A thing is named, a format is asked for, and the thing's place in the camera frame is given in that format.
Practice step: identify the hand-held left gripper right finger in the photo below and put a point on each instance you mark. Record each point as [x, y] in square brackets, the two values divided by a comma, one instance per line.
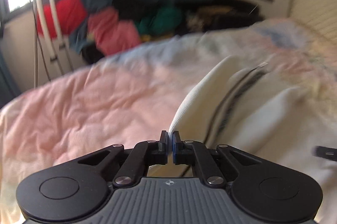
[173, 146]

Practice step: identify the black cloth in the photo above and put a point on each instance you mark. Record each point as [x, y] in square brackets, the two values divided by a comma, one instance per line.
[131, 8]

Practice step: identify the cream white jacket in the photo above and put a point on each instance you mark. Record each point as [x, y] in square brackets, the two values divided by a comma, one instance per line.
[263, 121]

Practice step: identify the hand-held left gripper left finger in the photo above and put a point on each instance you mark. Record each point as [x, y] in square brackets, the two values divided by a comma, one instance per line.
[165, 145]

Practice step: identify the cream headboard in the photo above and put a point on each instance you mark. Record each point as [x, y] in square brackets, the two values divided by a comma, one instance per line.
[316, 8]

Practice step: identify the pink pastel bed blanket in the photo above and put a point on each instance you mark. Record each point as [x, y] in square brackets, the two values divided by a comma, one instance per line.
[79, 108]

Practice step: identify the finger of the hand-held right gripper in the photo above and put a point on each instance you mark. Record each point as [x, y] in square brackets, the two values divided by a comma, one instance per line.
[326, 153]

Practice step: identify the green cloth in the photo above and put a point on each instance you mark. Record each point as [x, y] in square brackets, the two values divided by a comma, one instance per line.
[163, 19]

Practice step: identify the garment steamer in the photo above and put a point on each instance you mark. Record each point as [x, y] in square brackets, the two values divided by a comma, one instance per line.
[55, 11]

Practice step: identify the red cloth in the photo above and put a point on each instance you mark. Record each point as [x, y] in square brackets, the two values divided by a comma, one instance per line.
[68, 11]

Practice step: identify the pile of clothes on armchair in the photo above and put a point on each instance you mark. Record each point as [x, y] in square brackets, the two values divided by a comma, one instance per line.
[237, 3]

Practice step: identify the pink cloth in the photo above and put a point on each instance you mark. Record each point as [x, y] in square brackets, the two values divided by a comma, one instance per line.
[113, 32]

